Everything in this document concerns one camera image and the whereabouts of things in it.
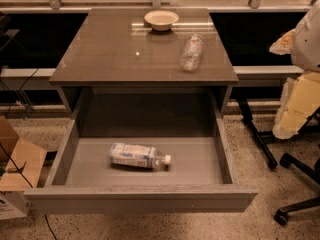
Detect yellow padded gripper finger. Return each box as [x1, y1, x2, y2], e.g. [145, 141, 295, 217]
[272, 72, 320, 139]

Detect blue label plastic bottle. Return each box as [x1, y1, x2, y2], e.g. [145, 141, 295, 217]
[109, 143, 171, 170]

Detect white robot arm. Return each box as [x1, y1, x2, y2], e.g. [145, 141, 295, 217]
[269, 1, 320, 139]

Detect open grey top drawer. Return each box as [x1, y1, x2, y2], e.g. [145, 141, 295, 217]
[25, 88, 257, 214]

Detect clear plastic bottle on counter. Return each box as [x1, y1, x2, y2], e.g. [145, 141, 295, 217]
[180, 34, 204, 72]

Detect grey cabinet counter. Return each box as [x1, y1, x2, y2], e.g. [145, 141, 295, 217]
[50, 9, 238, 110]

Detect black table leg stand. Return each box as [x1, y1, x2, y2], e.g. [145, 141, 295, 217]
[236, 98, 277, 169]

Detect black office chair base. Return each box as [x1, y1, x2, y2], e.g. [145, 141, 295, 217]
[273, 152, 320, 226]

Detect white bowl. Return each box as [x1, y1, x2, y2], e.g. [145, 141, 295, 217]
[144, 10, 179, 31]

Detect cardboard box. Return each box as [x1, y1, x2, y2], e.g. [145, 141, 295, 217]
[0, 116, 47, 191]

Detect white box with label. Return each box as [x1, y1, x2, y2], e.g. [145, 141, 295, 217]
[0, 192, 31, 220]

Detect black floor cable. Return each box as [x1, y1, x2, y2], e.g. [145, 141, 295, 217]
[0, 142, 58, 240]

